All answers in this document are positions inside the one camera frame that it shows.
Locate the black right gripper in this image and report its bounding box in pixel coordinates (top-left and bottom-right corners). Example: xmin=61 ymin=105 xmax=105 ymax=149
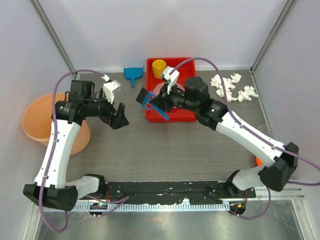
xmin=150 ymin=80 xmax=198 ymax=113

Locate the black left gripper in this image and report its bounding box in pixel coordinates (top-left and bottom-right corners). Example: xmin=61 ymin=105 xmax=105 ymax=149
xmin=85 ymin=88 xmax=130 ymax=129

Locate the blue hand brush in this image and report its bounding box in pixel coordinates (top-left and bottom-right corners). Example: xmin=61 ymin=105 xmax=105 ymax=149
xmin=135 ymin=87 xmax=170 ymax=121

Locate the blue plastic dustpan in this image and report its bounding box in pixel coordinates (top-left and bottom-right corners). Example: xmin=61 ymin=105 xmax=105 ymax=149
xmin=123 ymin=67 xmax=144 ymax=88

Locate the white paper scrap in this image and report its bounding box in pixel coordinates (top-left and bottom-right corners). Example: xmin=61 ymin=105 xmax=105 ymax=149
xmin=238 ymin=86 xmax=259 ymax=102
xmin=221 ymin=77 xmax=236 ymax=91
xmin=216 ymin=88 xmax=239 ymax=103
xmin=210 ymin=74 xmax=225 ymax=89
xmin=228 ymin=73 xmax=242 ymax=84

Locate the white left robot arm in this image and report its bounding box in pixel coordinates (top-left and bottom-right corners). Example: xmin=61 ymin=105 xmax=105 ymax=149
xmin=23 ymin=80 xmax=129 ymax=212

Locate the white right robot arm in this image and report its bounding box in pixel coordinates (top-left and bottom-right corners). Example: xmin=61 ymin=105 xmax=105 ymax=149
xmin=150 ymin=77 xmax=299 ymax=198

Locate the pink dotted plate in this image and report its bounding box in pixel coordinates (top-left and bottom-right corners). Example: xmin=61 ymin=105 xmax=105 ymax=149
xmin=152 ymin=82 xmax=165 ymax=96

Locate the yellow mug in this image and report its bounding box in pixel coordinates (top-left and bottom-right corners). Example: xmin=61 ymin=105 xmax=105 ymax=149
xmin=151 ymin=59 xmax=167 ymax=79

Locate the red plastic tray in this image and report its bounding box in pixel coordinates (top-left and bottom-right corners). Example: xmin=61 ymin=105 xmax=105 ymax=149
xmin=145 ymin=57 xmax=196 ymax=123

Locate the orange plastic waste bucket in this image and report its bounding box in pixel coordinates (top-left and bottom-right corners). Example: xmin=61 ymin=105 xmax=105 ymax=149
xmin=22 ymin=93 xmax=91 ymax=155

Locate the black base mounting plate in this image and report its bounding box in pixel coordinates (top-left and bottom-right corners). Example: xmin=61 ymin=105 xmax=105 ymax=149
xmin=91 ymin=181 xmax=256 ymax=205

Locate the clear plastic cup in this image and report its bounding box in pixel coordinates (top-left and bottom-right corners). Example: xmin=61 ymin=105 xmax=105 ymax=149
xmin=257 ymin=124 xmax=275 ymax=139

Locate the orange bowl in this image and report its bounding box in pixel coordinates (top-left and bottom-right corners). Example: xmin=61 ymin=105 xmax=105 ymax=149
xmin=254 ymin=157 xmax=263 ymax=167

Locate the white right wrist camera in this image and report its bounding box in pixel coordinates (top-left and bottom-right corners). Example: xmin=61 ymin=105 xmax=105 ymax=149
xmin=160 ymin=66 xmax=180 ymax=94

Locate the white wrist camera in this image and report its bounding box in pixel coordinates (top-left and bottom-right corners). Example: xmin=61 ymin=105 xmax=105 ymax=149
xmin=160 ymin=66 xmax=180 ymax=94
xmin=101 ymin=74 xmax=122 ymax=104

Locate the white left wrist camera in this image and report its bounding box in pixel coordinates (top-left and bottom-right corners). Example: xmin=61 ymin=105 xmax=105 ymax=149
xmin=101 ymin=74 xmax=122 ymax=104

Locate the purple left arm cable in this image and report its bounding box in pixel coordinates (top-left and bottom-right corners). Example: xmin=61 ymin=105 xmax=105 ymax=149
xmin=38 ymin=69 xmax=130 ymax=233

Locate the white slotted cable duct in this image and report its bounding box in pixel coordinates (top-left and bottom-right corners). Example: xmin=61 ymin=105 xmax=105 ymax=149
xmin=42 ymin=202 xmax=231 ymax=213

